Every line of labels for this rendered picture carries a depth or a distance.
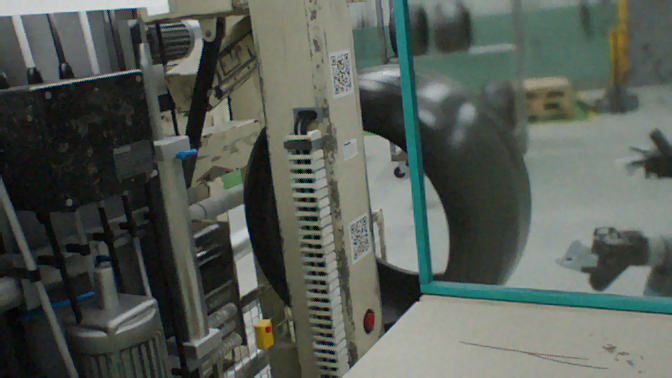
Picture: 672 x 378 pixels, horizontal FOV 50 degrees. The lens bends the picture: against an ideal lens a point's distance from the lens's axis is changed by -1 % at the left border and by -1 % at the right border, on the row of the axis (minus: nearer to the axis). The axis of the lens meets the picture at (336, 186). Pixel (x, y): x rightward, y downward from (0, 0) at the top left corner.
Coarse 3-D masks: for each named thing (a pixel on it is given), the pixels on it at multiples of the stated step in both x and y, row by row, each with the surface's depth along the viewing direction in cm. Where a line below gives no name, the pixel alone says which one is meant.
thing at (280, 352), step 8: (272, 344) 153; (280, 344) 152; (288, 344) 152; (272, 352) 153; (280, 352) 152; (288, 352) 151; (272, 360) 153; (280, 360) 152; (288, 360) 151; (296, 360) 150; (272, 368) 154; (280, 368) 153; (288, 368) 152; (296, 368) 151; (280, 376) 153; (288, 376) 152; (296, 376) 151
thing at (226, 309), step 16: (192, 224) 163; (208, 224) 161; (224, 224) 158; (208, 240) 156; (224, 240) 160; (208, 256) 153; (224, 256) 161; (208, 272) 155; (224, 272) 161; (208, 288) 154; (224, 288) 162; (208, 304) 155; (224, 304) 164; (240, 304) 163; (208, 320) 154; (224, 320) 159; (240, 320) 163; (224, 336) 167; (240, 336) 164; (224, 352) 158
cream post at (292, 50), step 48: (288, 0) 116; (336, 0) 120; (288, 48) 118; (336, 48) 120; (288, 96) 120; (336, 144) 120; (288, 192) 125; (336, 192) 121; (288, 240) 128; (336, 240) 123; (288, 288) 131
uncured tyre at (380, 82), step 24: (360, 72) 145; (384, 72) 144; (360, 96) 137; (384, 96) 136; (384, 120) 134; (264, 144) 149; (264, 168) 150; (264, 192) 151; (264, 216) 154; (264, 240) 155; (264, 264) 157; (384, 264) 178; (384, 288) 177; (408, 288) 174; (384, 312) 171
